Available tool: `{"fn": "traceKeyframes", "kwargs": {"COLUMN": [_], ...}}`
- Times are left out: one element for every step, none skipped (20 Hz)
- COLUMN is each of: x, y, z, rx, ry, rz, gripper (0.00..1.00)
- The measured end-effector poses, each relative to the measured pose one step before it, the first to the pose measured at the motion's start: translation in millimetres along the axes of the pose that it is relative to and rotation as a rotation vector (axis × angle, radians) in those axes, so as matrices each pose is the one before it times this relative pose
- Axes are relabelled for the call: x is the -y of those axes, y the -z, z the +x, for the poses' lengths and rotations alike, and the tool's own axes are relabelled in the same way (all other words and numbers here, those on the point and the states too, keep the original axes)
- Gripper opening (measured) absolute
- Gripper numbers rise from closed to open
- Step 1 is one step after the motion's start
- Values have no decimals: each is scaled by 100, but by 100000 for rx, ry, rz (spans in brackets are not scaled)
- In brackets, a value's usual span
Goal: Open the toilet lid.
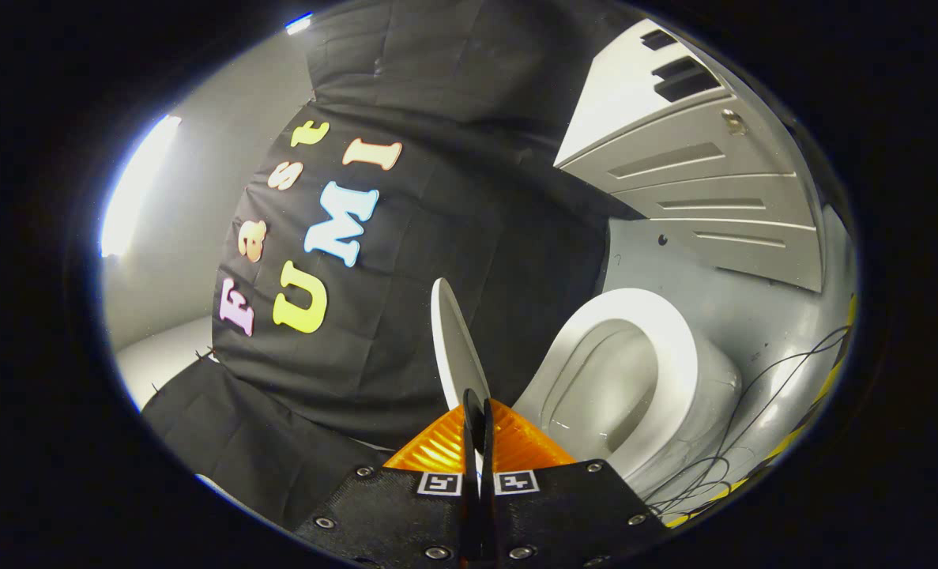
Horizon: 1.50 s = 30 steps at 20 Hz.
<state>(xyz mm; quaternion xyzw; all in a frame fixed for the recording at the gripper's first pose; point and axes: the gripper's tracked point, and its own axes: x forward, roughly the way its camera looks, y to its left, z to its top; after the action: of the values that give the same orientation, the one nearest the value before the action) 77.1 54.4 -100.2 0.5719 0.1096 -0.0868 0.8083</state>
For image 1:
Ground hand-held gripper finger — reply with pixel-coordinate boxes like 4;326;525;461
295;389;482;567
481;399;667;568

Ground white toilet lid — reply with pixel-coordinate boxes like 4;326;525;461
431;277;492;475

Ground white ceramic toilet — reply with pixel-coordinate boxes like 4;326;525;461
512;288;743;500

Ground black backdrop cloth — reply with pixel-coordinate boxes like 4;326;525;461
141;0;635;532

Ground yellow floor strip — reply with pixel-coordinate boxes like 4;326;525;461
665;292;861;528

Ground white drawer cabinet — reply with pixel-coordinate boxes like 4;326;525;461
554;20;825;293

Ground bundle of black cables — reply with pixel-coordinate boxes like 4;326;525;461
642;324;853;516

